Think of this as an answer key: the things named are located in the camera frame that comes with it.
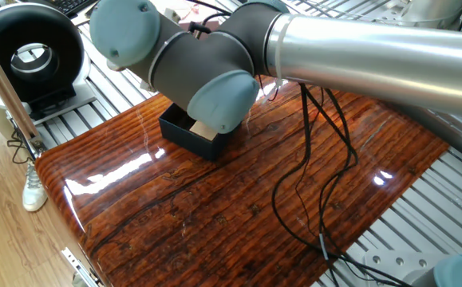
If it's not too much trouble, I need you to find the blue gift box base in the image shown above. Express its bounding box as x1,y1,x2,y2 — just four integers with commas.
158,102,239,163

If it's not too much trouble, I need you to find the pale wooden block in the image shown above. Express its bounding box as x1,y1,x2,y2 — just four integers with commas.
189,120,219,142

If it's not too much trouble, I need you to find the wood-grain table mat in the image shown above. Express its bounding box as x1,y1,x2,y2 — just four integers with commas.
34,75,450,287

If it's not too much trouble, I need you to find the white sneaker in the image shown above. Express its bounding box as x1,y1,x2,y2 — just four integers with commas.
22,161,49,212

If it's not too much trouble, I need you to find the black keyboard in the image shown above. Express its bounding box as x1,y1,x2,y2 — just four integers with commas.
46,0,98,17

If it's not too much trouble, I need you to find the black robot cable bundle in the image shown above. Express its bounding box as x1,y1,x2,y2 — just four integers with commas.
186,0,415,287

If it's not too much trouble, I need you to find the silver corner rail bracket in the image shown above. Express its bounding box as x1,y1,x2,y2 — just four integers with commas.
61,246,106,287

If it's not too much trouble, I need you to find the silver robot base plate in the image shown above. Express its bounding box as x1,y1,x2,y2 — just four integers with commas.
353,249,443,287

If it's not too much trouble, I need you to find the slanted aluminium frame post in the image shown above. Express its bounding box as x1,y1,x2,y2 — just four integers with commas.
0,26,48,156

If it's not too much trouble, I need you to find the silver cylinder post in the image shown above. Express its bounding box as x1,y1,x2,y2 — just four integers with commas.
401,0,462,29

